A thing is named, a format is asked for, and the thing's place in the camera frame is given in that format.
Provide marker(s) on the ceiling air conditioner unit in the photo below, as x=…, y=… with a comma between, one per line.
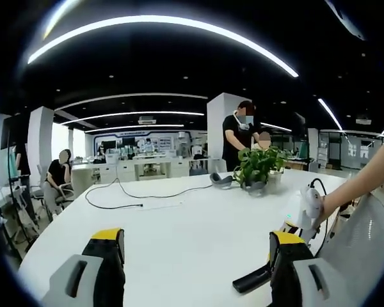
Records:
x=147, y=121

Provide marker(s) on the grey neckband device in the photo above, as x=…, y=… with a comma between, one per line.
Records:
x=222, y=183

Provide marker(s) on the person's right hand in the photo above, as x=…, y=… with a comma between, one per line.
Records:
x=324, y=211

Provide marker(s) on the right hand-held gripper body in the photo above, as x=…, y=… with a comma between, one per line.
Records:
x=310, y=204

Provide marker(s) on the grey office chair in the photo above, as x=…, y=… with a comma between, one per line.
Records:
x=65, y=192

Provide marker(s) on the black remote control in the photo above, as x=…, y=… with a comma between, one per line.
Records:
x=249, y=281

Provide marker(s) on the ceiling light strip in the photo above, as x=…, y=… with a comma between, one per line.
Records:
x=140, y=19
x=131, y=95
x=329, y=112
x=147, y=112

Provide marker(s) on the white cabinet row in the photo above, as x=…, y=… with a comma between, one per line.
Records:
x=128, y=168

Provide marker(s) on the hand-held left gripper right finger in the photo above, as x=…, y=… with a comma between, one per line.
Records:
x=284, y=265

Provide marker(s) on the white neck-worn device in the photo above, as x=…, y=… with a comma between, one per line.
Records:
x=242, y=127

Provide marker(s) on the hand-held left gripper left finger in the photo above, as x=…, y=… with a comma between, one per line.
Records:
x=105, y=265

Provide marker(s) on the large black display screen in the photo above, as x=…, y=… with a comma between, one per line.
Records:
x=14, y=132

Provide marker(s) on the green potted plant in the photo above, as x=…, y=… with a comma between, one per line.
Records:
x=256, y=163

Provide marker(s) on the grey mesh chair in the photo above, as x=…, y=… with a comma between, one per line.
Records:
x=355, y=249

